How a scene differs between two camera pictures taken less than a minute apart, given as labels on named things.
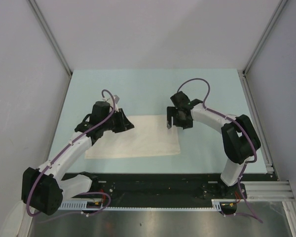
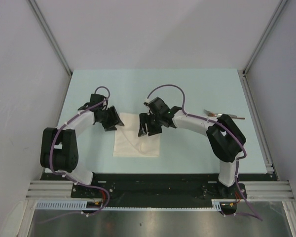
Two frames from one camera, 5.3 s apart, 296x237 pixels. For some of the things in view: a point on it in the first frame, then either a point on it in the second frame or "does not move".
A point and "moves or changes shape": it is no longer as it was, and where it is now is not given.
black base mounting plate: [171, 189] does not move
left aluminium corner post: [53, 39] does not move
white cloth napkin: [149, 137] moves or changes shape
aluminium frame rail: [268, 191] does not move
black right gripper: [170, 110] → [145, 118]
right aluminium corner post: [242, 73] does not move
